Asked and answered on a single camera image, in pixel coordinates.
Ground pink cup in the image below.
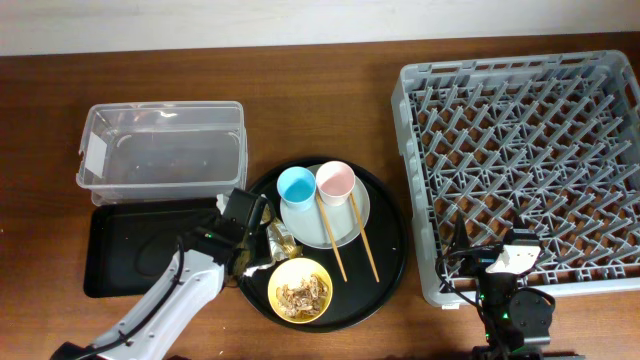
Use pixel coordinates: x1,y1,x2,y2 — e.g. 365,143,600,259
315,161,356,206

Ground right wooden chopstick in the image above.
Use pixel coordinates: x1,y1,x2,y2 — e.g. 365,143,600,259
349,193,380,283

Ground left wooden chopstick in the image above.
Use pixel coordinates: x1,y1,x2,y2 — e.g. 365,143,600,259
315,193,348,283

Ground wooden chopstick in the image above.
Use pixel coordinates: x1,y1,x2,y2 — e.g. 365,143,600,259
315,193,348,283
349,193,380,283

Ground gold foil wrapper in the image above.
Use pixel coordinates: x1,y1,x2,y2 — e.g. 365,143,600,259
261,206,302,262

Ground grey dishwasher rack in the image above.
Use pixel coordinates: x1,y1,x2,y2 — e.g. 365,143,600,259
391,50,639,307

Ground grey plate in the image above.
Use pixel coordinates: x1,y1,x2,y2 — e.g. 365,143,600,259
280,164,371,250

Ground black rectangular tray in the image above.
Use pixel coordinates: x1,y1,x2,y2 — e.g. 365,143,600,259
84,198,224,298

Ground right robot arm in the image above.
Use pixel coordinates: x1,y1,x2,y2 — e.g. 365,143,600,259
450,215,555,360

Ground food scraps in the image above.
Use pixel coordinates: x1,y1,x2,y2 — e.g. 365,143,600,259
276,274,329,320

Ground round black tray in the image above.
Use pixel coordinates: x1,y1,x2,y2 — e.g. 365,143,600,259
239,164,409,333

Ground white napkin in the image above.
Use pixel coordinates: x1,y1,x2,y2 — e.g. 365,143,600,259
216,194,276,278

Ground clear plastic bin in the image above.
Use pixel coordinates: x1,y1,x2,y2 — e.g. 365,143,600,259
76,101,248,204

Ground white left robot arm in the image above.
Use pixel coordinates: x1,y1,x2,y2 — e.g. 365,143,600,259
52,220,270,359

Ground yellow bowl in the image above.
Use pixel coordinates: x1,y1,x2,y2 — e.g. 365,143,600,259
267,258,333,324

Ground blue cup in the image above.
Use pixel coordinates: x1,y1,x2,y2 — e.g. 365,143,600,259
276,166,316,211

